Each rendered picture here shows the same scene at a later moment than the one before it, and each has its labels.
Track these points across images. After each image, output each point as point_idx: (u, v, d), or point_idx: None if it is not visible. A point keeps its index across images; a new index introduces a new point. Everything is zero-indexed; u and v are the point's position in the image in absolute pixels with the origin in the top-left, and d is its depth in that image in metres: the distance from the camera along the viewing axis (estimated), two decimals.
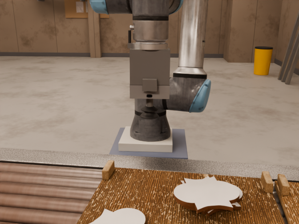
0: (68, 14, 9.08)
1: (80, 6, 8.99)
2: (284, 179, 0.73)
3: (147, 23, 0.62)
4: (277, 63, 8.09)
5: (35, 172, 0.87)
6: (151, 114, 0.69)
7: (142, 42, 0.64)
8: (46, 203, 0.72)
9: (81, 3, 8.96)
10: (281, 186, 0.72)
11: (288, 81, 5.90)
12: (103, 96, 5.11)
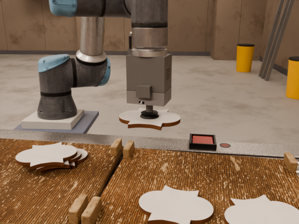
0: None
1: None
2: (129, 144, 0.80)
3: (141, 30, 0.62)
4: (262, 61, 8.16)
5: None
6: (149, 115, 0.69)
7: (138, 49, 0.64)
8: None
9: None
10: (123, 150, 0.79)
11: (268, 77, 5.97)
12: (82, 92, 5.18)
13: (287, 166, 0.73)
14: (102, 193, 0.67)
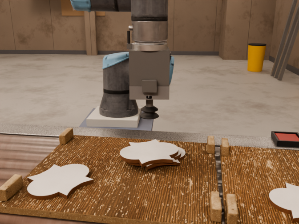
0: (65, 12, 9.14)
1: None
2: (226, 142, 0.79)
3: (146, 24, 0.61)
4: (271, 61, 8.15)
5: (0, 141, 0.93)
6: (151, 114, 0.69)
7: (141, 43, 0.63)
8: (4, 163, 0.78)
9: None
10: (221, 147, 0.77)
11: (280, 77, 5.96)
12: (96, 91, 5.16)
13: None
14: None
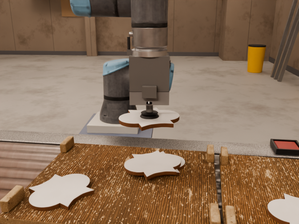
0: (65, 13, 9.14)
1: None
2: (225, 150, 0.80)
3: (146, 30, 0.61)
4: (271, 62, 8.15)
5: (2, 148, 0.94)
6: (151, 114, 0.69)
7: (141, 49, 0.64)
8: (6, 172, 0.79)
9: None
10: (221, 156, 0.78)
11: (280, 78, 5.96)
12: (96, 93, 5.17)
13: None
14: None
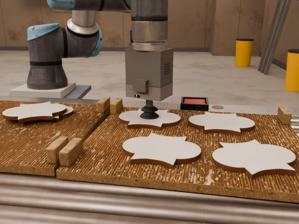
0: None
1: None
2: (116, 100, 0.77)
3: (138, 24, 0.62)
4: None
5: None
6: (147, 114, 0.69)
7: (136, 42, 0.64)
8: None
9: None
10: (111, 106, 0.75)
11: (267, 71, 5.94)
12: None
13: (280, 119, 0.70)
14: None
